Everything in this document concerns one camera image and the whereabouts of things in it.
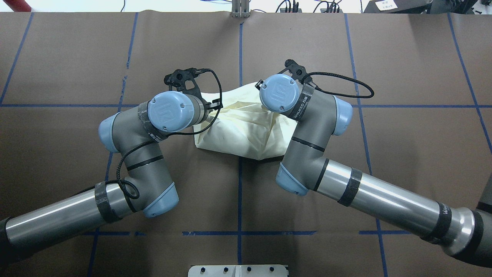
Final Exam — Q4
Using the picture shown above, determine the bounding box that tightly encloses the black box with label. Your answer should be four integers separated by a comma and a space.
363, 0, 433, 14

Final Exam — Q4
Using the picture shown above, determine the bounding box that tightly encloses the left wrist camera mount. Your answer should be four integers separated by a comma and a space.
163, 68, 204, 98

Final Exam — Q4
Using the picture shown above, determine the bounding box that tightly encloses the aluminium frame post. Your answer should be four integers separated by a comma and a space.
231, 0, 251, 18

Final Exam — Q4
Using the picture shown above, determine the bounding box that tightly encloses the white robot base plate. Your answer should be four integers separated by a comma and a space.
188, 264, 290, 277

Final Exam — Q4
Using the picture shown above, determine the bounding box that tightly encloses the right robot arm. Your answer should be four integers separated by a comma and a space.
255, 73, 492, 268

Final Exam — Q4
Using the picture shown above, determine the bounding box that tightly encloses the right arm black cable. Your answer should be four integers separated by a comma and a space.
302, 72, 375, 99

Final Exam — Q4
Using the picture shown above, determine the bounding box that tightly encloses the brown table mat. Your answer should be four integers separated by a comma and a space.
1, 10, 491, 277

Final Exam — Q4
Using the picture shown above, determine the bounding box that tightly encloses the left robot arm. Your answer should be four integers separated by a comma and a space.
1, 91, 220, 266

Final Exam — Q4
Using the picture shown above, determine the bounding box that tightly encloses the red cylinder object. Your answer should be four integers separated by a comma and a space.
3, 0, 32, 12

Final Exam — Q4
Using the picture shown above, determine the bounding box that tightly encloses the cream long-sleeve cat shirt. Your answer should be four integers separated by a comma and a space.
193, 82, 297, 160

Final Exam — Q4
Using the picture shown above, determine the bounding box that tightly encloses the grey power strip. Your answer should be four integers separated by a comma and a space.
319, 0, 343, 13

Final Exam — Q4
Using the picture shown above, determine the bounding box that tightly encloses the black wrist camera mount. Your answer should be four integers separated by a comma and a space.
278, 58, 308, 84

